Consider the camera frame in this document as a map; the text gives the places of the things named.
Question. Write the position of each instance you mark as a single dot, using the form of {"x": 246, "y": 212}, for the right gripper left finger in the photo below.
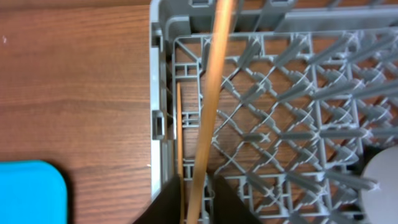
{"x": 166, "y": 208}

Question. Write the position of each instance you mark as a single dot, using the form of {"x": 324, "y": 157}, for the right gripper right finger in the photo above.
{"x": 227, "y": 207}

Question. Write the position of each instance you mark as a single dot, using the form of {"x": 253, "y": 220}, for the wooden chopstick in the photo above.
{"x": 180, "y": 153}
{"x": 221, "y": 28}

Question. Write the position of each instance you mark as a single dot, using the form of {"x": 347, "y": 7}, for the grey ceramic bowl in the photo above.
{"x": 380, "y": 204}

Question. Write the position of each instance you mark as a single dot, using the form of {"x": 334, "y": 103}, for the grey dishwasher rack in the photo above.
{"x": 309, "y": 88}

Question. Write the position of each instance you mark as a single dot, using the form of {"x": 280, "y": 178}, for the teal serving tray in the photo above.
{"x": 33, "y": 192}

